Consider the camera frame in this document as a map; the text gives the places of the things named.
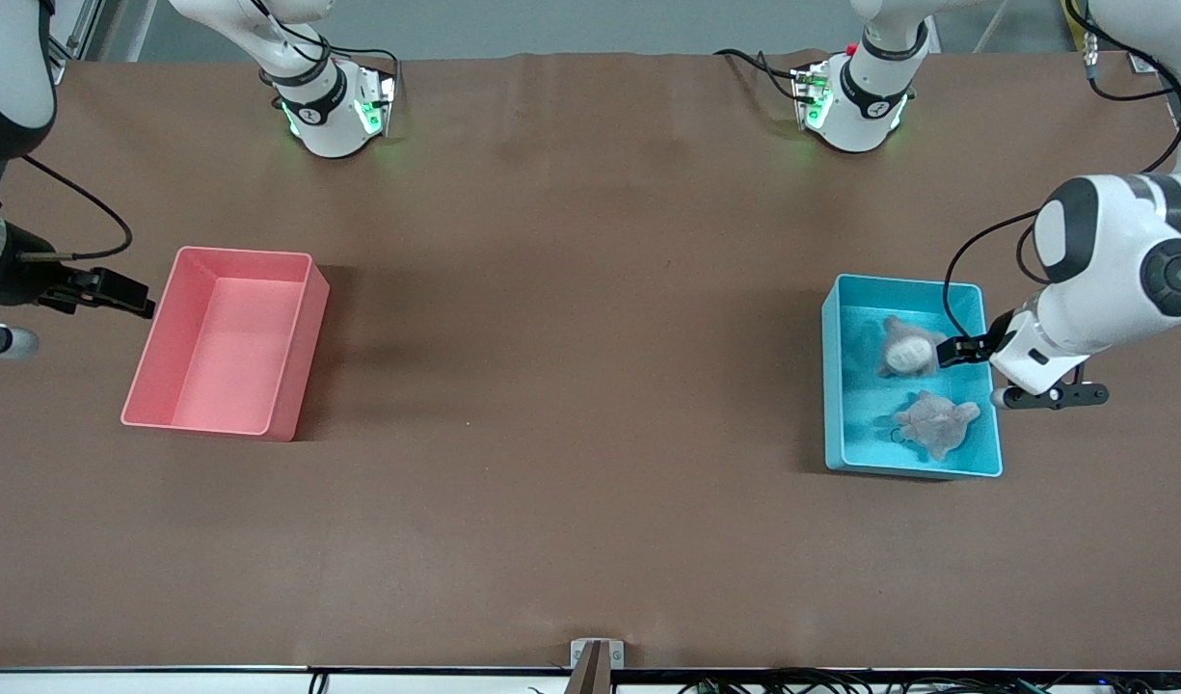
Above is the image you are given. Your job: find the grey plush toy keychain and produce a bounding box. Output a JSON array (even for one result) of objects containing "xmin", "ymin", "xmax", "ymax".
[
  {"xmin": 874, "ymin": 314, "xmax": 950, "ymax": 380},
  {"xmin": 887, "ymin": 388, "xmax": 983, "ymax": 462}
]

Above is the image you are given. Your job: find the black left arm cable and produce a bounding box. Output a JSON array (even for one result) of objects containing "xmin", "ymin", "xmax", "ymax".
[{"xmin": 941, "ymin": 0, "xmax": 1181, "ymax": 340}]

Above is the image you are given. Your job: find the metal table edge bracket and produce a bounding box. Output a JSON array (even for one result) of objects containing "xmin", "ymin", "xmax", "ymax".
[{"xmin": 566, "ymin": 638, "xmax": 627, "ymax": 694}]

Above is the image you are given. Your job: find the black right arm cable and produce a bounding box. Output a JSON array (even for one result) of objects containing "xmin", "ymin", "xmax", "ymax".
[{"xmin": 16, "ymin": 154, "xmax": 136, "ymax": 263}]

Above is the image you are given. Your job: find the black left base cable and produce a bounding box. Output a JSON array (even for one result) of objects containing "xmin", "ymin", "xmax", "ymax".
[{"xmin": 713, "ymin": 47, "xmax": 805, "ymax": 103}]

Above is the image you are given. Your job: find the black base cable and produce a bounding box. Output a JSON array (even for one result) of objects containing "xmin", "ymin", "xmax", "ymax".
[
  {"xmin": 713, "ymin": 47, "xmax": 805, "ymax": 103},
  {"xmin": 253, "ymin": 0, "xmax": 405, "ymax": 107}
]

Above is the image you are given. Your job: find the pink plastic box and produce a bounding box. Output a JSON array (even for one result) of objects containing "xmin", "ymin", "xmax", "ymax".
[{"xmin": 121, "ymin": 246, "xmax": 331, "ymax": 442}]

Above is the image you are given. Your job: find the blue plastic box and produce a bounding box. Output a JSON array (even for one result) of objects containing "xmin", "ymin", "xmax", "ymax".
[{"xmin": 821, "ymin": 273, "xmax": 1004, "ymax": 480}]

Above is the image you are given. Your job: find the black right base cable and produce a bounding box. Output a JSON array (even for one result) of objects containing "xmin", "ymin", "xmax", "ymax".
[{"xmin": 253, "ymin": 0, "xmax": 405, "ymax": 107}]

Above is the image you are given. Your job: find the brown table mat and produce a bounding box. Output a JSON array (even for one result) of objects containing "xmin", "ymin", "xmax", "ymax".
[{"xmin": 0, "ymin": 48, "xmax": 1181, "ymax": 672}]

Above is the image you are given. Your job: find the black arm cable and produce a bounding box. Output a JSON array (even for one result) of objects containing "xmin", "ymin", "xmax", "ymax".
[
  {"xmin": 16, "ymin": 154, "xmax": 136, "ymax": 263},
  {"xmin": 941, "ymin": 0, "xmax": 1181, "ymax": 340}
]

